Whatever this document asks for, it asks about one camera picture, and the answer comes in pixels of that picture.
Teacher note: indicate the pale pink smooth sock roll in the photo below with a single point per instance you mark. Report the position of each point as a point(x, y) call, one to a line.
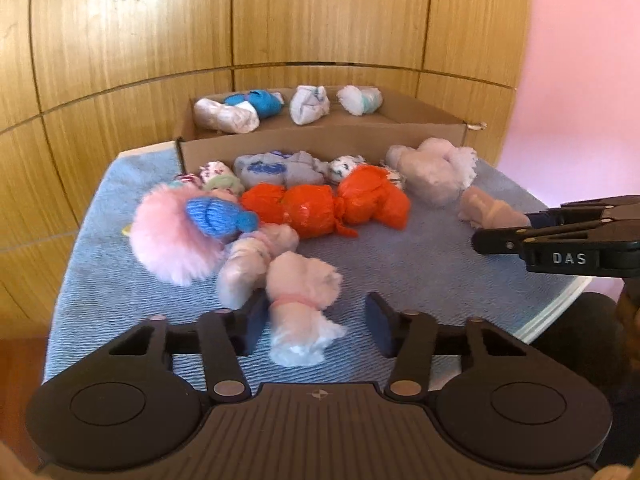
point(487, 210)

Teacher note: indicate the pink fluffy pompom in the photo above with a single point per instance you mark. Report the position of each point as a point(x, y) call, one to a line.
point(165, 245)

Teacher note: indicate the blue knit sock roll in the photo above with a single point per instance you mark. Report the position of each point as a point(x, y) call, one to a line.
point(215, 215)

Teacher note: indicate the large white fluffy sock roll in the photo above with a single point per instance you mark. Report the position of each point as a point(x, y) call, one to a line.
point(432, 172)

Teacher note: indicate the orange sock roll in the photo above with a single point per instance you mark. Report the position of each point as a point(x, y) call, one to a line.
point(300, 210)
point(372, 197)

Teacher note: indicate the white patterned roll green band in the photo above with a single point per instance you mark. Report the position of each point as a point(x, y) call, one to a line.
point(220, 176)

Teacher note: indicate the white patterned roll pink band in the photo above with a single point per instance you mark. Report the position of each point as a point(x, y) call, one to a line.
point(345, 167)

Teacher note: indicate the plain white sock roll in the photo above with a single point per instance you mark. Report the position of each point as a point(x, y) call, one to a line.
point(225, 115)

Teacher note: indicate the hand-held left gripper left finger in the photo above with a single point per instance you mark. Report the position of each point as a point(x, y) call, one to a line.
point(254, 322)

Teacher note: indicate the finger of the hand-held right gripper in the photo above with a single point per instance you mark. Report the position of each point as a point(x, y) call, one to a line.
point(547, 219)
point(500, 240)

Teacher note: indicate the bright blue sock roll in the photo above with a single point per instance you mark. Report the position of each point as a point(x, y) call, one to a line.
point(260, 102)

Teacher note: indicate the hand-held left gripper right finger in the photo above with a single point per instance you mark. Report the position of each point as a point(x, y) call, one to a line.
point(379, 325)

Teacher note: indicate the white printed sock roll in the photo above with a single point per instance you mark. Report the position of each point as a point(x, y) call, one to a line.
point(309, 105)

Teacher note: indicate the blue towel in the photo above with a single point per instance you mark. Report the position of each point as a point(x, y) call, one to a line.
point(400, 270)

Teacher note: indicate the cardboard box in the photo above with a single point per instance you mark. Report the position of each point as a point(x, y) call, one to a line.
point(320, 142)

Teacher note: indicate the grey sock roll blue print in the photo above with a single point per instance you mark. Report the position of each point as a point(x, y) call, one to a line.
point(270, 170)

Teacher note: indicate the white pink-print roll teal band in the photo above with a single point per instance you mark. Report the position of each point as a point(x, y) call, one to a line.
point(186, 181)

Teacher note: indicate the white light-blue sock roll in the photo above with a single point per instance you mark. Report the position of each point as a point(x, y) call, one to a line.
point(359, 98)

